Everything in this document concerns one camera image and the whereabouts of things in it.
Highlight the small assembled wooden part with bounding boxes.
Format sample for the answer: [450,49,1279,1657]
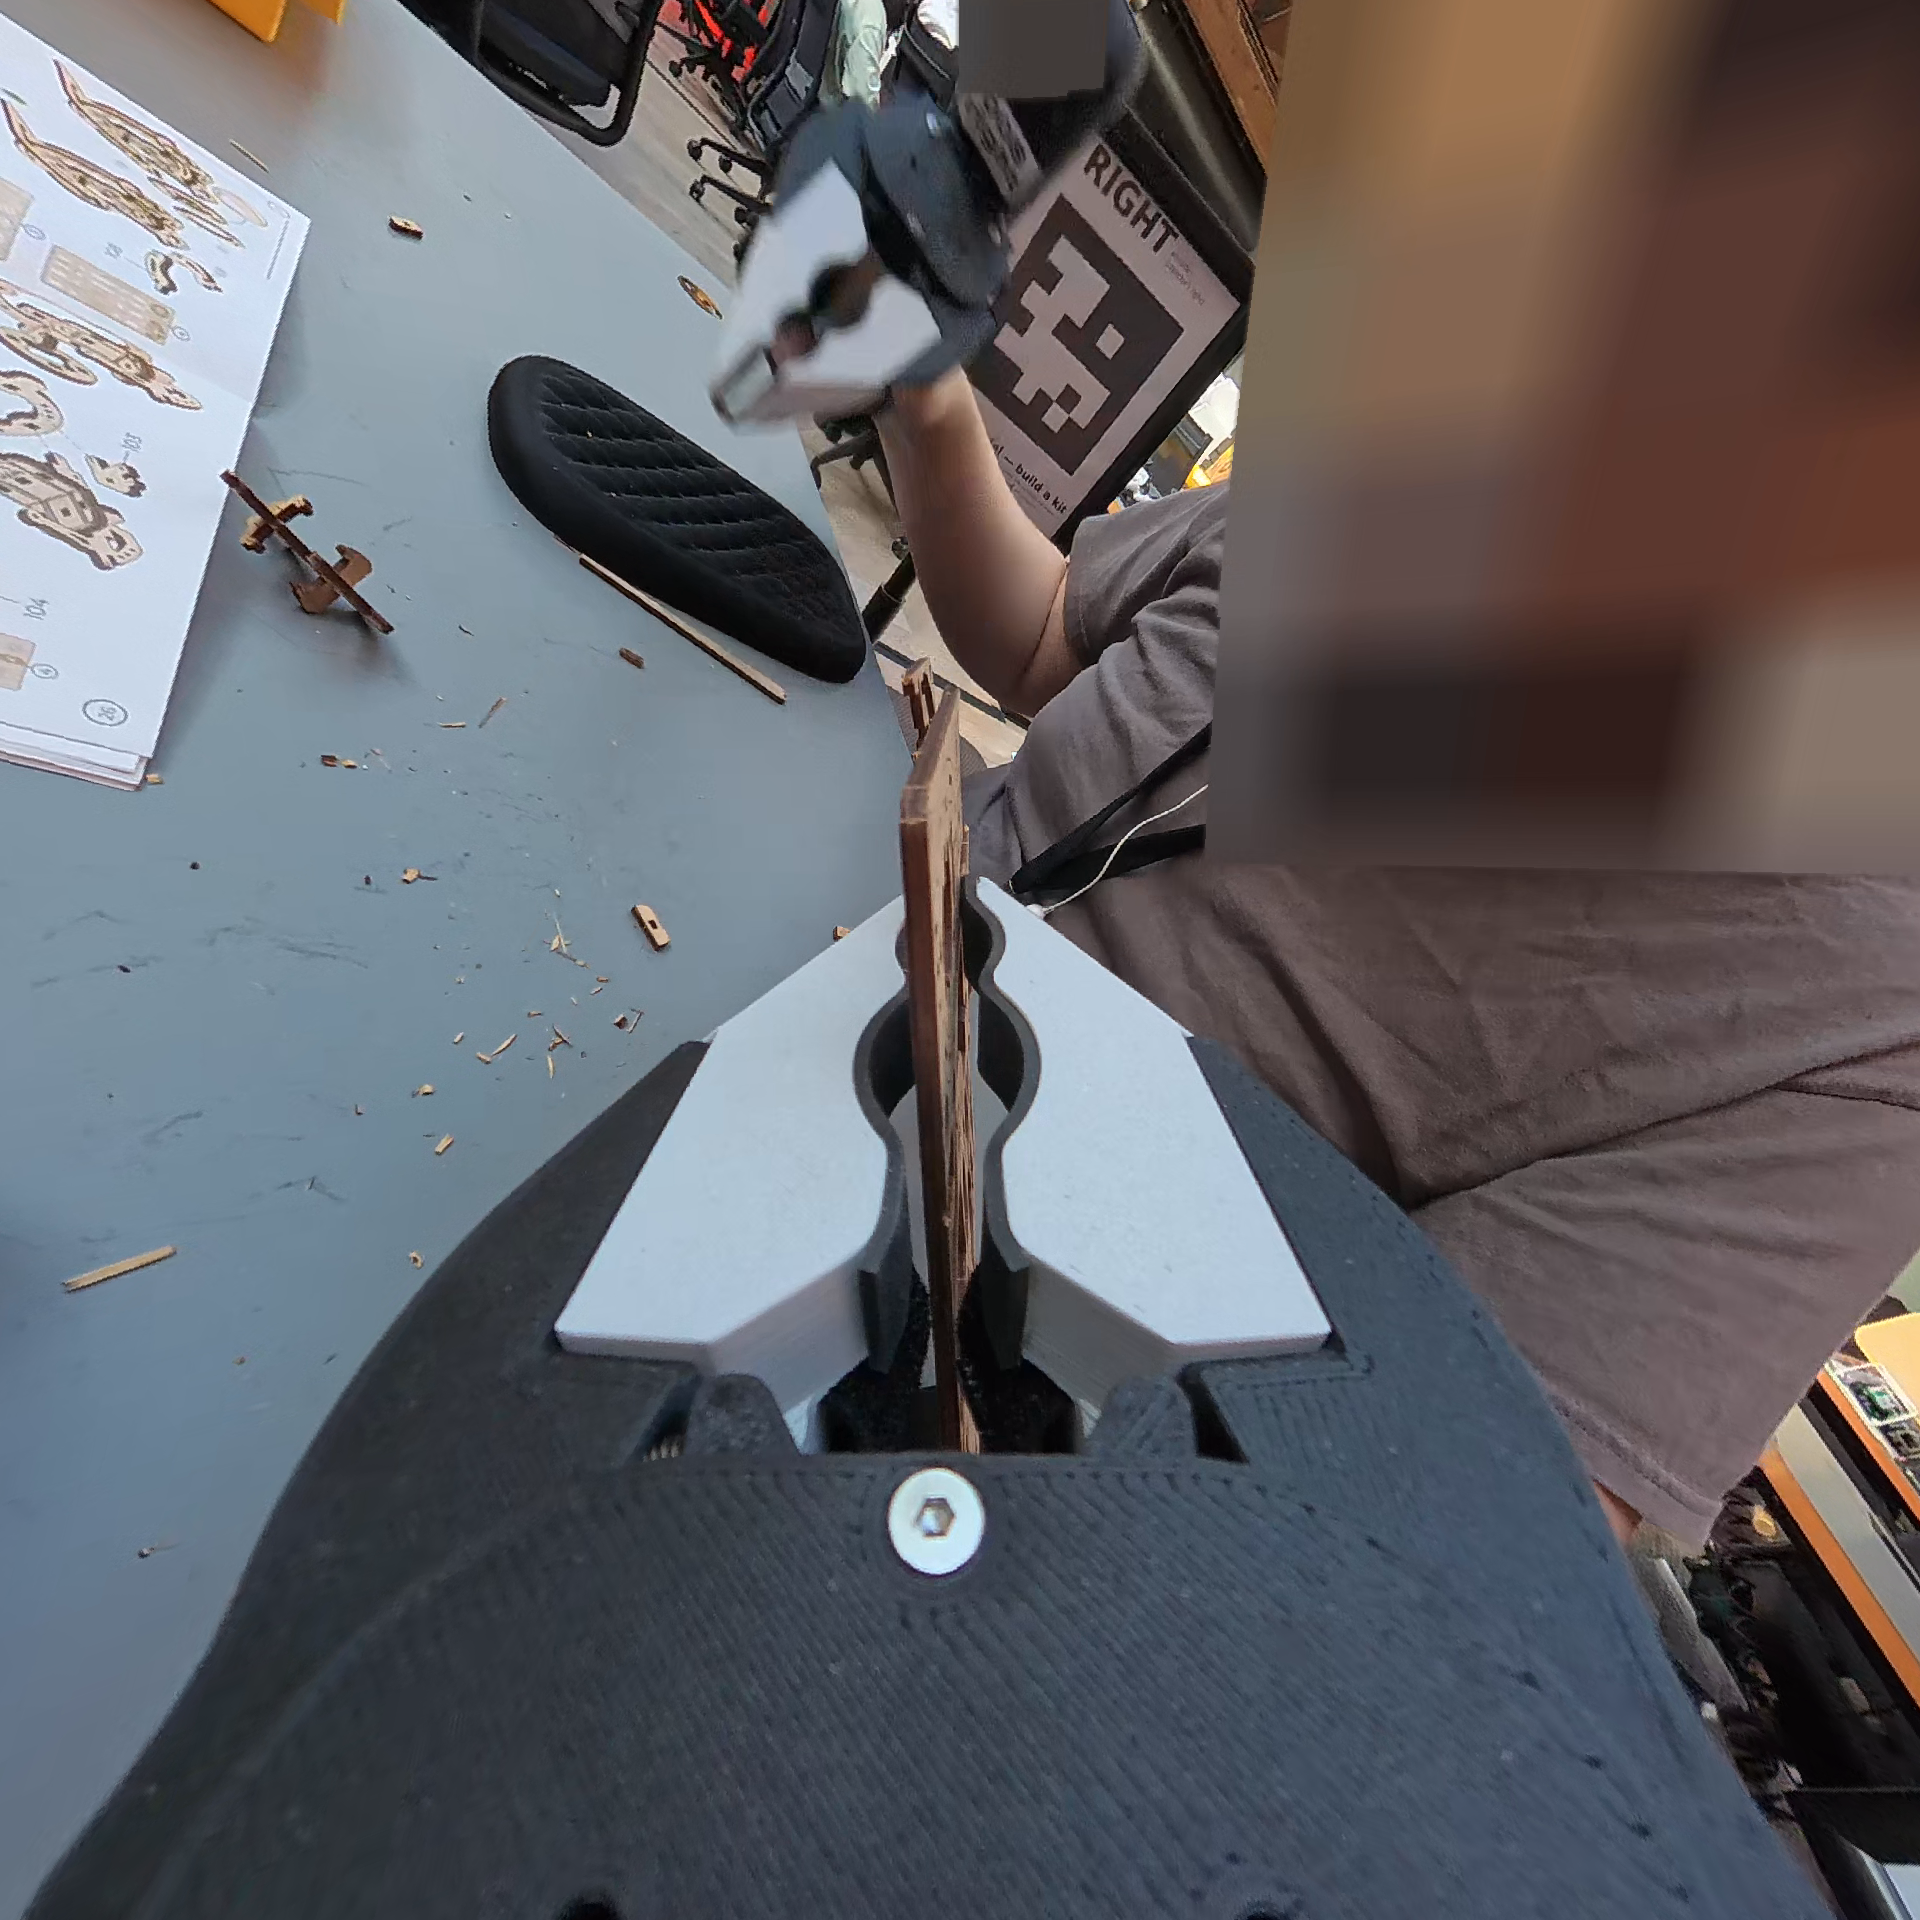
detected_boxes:
[220,470,396,637]

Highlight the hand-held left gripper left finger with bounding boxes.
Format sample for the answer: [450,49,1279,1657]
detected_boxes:
[556,897,916,1454]

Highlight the person's grey shirt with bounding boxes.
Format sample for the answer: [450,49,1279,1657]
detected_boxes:
[960,480,1920,1547]

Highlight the open instruction booklet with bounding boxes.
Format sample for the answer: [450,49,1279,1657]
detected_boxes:
[0,16,313,793]

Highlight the black-white marker board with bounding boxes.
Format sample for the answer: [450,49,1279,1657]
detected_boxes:
[968,129,1251,528]

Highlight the laser-cut wooden parts sheet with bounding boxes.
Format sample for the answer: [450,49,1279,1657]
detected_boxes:
[577,551,792,707]
[896,661,986,1454]

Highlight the person's right forearm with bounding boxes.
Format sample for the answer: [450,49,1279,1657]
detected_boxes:
[877,359,1079,720]

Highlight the orange-edged desk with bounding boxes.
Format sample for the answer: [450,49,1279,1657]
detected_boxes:
[1747,1306,1920,1713]

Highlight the black office chair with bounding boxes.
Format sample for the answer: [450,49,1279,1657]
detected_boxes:
[404,0,664,149]

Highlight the black lanyard strap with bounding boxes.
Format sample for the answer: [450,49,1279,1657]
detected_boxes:
[1008,720,1215,904]

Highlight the row of black office chairs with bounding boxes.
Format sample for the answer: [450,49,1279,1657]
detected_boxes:
[667,0,904,226]

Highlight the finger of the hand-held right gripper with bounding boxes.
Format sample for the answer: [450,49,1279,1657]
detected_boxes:
[717,275,965,438]
[717,163,881,395]

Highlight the black chair armrest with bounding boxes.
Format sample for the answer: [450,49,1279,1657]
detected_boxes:
[488,355,874,687]

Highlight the scattered wood chips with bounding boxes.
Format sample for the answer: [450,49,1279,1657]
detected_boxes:
[315,661,676,1173]

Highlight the thin white cord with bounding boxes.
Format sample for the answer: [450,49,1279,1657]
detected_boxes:
[1050,781,1209,910]

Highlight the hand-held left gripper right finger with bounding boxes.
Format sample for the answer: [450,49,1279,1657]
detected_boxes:
[977,878,1335,1454]

